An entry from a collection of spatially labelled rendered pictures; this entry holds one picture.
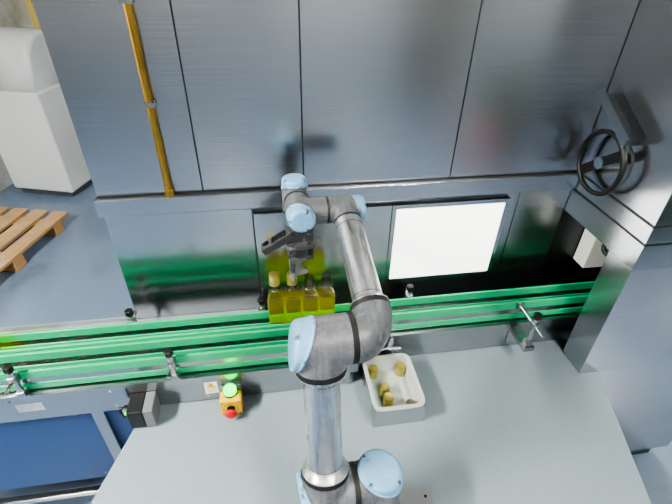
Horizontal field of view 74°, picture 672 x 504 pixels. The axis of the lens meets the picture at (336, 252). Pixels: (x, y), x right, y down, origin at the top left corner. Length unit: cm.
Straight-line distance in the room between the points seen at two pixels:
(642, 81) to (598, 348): 89
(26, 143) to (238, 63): 365
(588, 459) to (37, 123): 442
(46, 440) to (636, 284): 206
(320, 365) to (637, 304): 117
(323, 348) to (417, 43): 89
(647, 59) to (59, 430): 220
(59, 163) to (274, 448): 370
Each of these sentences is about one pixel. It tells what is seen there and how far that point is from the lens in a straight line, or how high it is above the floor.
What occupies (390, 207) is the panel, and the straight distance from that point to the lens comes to 154.
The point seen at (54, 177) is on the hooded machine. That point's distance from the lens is 485.
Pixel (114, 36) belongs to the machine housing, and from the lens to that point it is 138.
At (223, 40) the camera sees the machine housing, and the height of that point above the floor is 184.
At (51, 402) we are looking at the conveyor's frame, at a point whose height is 83.
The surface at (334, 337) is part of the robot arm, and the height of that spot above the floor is 138.
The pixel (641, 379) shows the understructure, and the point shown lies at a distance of 219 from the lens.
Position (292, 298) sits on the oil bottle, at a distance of 151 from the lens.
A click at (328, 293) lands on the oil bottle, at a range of 152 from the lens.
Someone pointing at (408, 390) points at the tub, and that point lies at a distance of 166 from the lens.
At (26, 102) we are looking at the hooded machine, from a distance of 463.
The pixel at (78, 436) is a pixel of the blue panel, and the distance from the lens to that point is 194.
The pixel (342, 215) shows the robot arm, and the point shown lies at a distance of 119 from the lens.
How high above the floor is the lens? 207
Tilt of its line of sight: 36 degrees down
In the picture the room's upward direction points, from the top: 1 degrees clockwise
